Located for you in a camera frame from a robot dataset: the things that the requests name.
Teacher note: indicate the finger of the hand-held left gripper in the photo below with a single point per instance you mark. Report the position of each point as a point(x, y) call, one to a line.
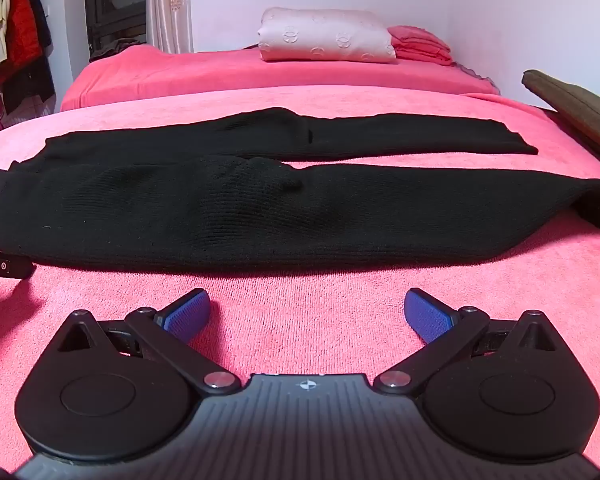
point(5, 265)

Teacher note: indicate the beige lace curtain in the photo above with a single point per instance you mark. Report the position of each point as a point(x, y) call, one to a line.
point(170, 5)

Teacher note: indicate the pink covered bed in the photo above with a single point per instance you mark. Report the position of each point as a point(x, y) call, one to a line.
point(205, 75)

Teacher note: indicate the pink fleece blanket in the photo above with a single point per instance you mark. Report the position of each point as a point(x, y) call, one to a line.
point(305, 310)

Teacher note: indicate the dark crumpled cloth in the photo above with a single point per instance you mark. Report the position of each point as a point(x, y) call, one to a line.
point(110, 51)

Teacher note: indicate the dark framed window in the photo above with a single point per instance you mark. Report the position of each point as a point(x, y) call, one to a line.
point(115, 0)

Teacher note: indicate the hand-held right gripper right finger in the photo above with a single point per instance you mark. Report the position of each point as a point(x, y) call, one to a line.
point(425, 315)

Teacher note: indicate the brown cushion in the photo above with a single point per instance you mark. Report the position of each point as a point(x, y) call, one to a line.
point(580, 105)

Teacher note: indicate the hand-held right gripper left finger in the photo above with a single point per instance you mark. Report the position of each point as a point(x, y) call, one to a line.
point(187, 312)

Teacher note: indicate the red jacket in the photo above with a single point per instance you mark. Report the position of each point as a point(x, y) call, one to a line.
point(22, 30)

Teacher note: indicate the white embroidered pillow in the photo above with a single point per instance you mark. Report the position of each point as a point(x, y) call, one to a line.
point(325, 35)

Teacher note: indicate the black knit pants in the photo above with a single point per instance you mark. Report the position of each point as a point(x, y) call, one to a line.
point(230, 210)

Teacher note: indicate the folded pink blanket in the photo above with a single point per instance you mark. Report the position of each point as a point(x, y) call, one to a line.
point(422, 45)

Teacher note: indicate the rack of hanging clothes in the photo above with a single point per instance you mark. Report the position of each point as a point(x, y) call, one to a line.
point(42, 60)

